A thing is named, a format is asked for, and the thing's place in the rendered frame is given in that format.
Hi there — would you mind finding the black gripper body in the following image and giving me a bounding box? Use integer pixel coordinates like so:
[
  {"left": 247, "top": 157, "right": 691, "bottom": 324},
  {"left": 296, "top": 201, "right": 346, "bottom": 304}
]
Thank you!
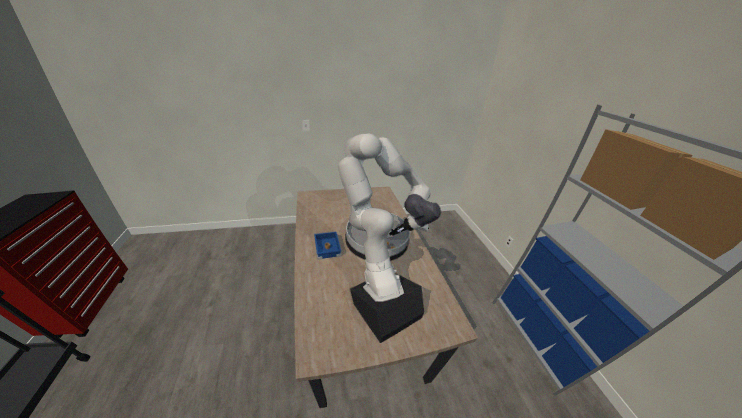
[{"left": 400, "top": 218, "right": 414, "bottom": 231}]

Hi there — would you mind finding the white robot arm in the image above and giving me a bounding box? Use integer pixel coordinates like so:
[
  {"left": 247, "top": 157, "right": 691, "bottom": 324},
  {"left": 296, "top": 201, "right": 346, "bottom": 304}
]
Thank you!
[{"left": 338, "top": 133, "right": 441, "bottom": 301}]

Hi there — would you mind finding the blue crate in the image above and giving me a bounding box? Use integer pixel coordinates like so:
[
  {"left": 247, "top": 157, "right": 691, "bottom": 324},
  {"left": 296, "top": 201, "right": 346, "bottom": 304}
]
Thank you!
[{"left": 314, "top": 232, "right": 341, "bottom": 260}]

